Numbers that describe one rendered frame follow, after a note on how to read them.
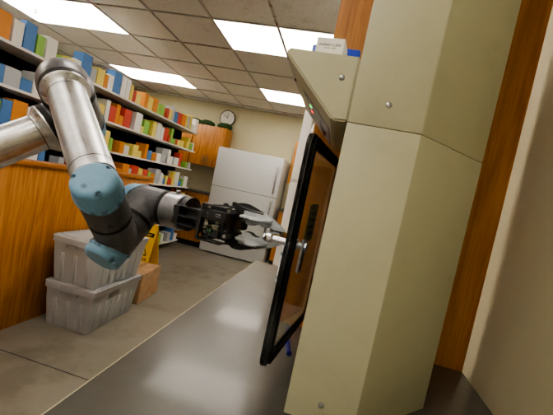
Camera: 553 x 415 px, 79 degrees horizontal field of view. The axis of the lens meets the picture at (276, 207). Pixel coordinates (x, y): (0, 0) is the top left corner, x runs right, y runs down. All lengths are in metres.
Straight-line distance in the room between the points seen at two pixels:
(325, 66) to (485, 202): 0.57
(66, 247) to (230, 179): 3.43
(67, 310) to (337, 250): 2.53
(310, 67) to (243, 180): 5.11
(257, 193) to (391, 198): 5.07
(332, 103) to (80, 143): 0.44
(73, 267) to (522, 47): 2.68
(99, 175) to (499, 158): 0.87
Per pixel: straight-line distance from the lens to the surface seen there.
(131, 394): 0.62
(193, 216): 0.68
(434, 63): 0.58
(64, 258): 2.84
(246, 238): 0.67
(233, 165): 5.71
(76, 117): 0.74
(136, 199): 0.75
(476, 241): 0.96
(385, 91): 0.56
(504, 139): 0.99
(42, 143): 0.97
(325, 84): 0.56
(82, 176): 0.61
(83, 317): 2.84
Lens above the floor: 1.29
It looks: 3 degrees down
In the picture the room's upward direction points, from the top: 12 degrees clockwise
